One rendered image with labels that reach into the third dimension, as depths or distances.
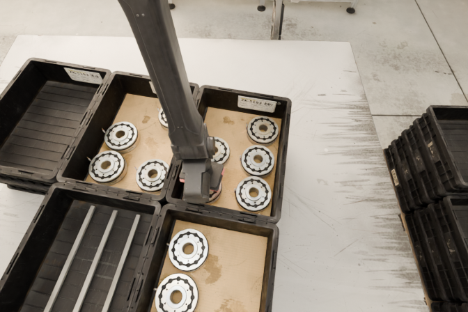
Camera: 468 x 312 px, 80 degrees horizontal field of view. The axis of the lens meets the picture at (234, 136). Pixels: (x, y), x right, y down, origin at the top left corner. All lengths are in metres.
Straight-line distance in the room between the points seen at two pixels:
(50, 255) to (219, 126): 0.60
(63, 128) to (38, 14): 2.17
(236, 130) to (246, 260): 0.40
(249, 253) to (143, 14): 0.64
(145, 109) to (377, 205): 0.86
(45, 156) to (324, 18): 2.45
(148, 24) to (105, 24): 2.45
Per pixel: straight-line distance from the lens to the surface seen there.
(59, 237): 0.94
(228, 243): 0.82
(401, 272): 1.08
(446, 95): 2.68
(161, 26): 0.39
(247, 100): 0.92
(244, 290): 0.81
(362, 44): 2.73
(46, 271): 0.93
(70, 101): 1.15
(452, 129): 1.74
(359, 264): 1.02
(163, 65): 0.42
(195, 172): 0.60
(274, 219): 0.73
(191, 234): 0.79
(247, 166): 0.85
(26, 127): 1.16
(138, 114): 1.02
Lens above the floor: 1.64
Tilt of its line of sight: 60 degrees down
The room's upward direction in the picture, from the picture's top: 3 degrees clockwise
